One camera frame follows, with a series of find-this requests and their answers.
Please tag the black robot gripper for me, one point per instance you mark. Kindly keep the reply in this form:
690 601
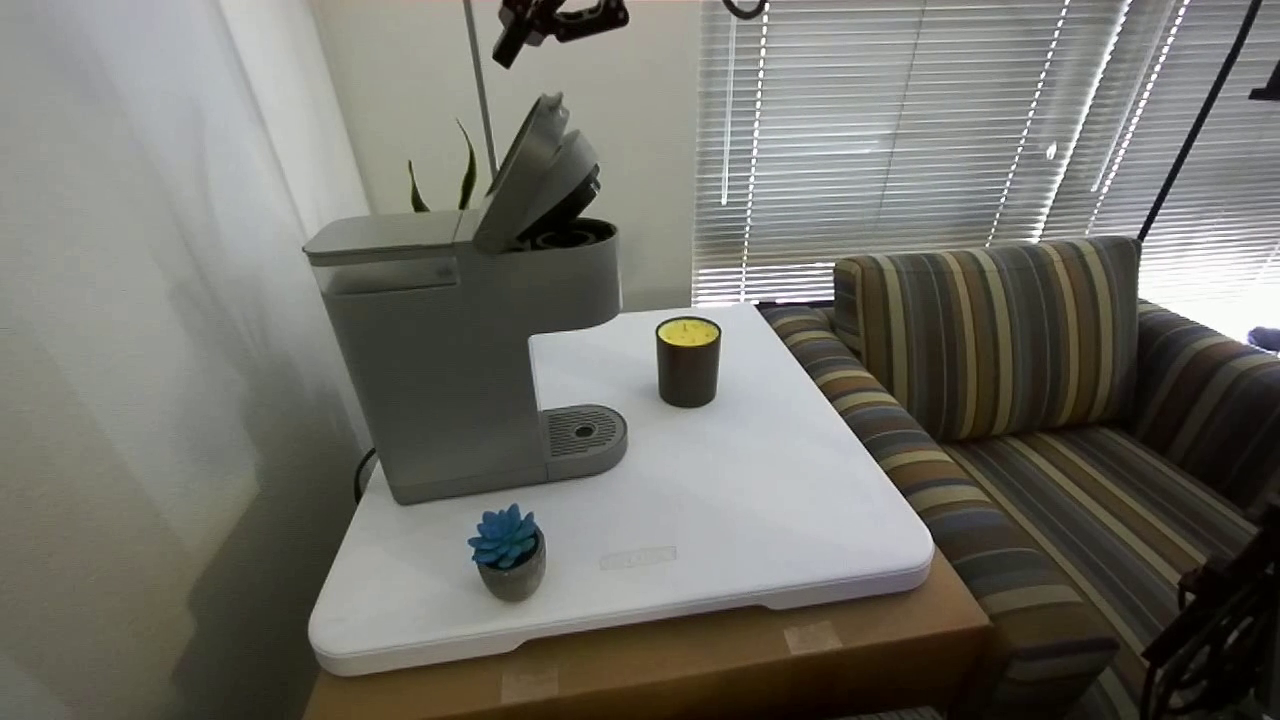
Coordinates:
584 16

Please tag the thin metal pole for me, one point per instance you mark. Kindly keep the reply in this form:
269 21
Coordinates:
481 83

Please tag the brown table base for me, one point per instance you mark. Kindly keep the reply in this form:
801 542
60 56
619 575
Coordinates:
694 663

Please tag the white table board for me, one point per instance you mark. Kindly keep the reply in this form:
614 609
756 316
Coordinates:
723 522

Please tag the grey pod coffeemaker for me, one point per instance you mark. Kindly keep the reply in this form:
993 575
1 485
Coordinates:
443 373

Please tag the striped sofa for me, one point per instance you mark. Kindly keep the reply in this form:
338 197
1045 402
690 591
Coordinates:
1014 402

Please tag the dark jar yellow candle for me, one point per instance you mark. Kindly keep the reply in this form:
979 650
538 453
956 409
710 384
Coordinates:
690 365

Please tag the blue succulent in grey pot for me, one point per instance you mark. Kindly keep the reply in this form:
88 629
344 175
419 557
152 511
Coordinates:
509 554

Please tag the white window blinds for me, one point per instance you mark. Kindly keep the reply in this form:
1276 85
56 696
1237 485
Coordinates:
935 132

